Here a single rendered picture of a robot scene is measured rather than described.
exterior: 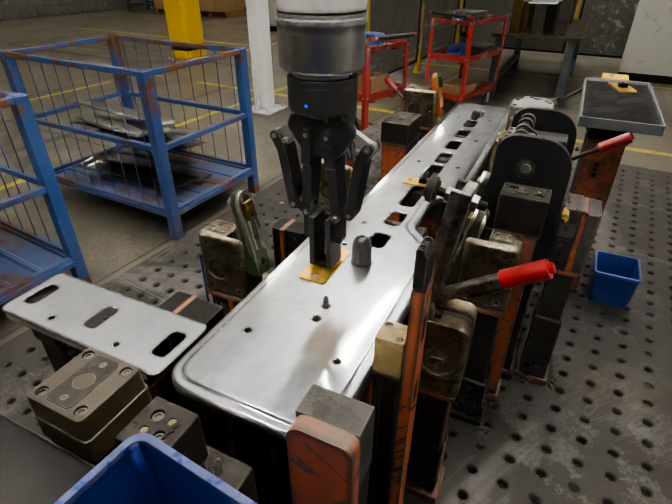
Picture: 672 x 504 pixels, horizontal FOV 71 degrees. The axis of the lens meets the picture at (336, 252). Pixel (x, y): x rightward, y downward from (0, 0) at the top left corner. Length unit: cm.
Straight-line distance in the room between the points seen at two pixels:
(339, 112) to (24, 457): 44
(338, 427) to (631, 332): 104
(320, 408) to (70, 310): 53
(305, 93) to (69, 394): 37
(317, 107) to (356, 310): 29
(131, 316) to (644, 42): 736
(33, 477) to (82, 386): 8
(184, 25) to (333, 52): 768
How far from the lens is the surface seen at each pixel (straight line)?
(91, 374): 55
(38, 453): 54
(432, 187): 50
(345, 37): 48
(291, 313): 65
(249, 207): 72
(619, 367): 115
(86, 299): 76
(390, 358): 53
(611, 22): 846
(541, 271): 53
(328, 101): 50
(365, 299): 68
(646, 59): 769
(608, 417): 104
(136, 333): 67
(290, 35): 49
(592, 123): 101
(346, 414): 28
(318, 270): 61
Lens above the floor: 142
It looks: 32 degrees down
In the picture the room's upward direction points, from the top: straight up
